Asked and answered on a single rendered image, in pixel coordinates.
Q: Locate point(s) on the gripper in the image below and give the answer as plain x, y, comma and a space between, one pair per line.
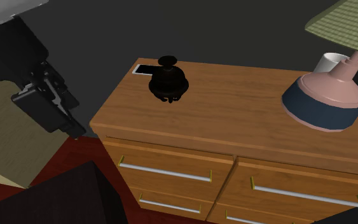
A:
8, 52

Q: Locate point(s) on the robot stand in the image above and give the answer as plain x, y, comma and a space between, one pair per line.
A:
57, 198

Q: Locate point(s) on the black round lidded pot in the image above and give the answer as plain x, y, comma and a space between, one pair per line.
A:
168, 82

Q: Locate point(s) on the wooden chest of drawers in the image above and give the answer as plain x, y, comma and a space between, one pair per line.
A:
228, 108

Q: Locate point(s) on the pink blue lamp green shade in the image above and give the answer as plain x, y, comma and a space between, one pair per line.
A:
321, 107

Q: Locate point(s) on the white cup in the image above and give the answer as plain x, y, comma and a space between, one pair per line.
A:
327, 62

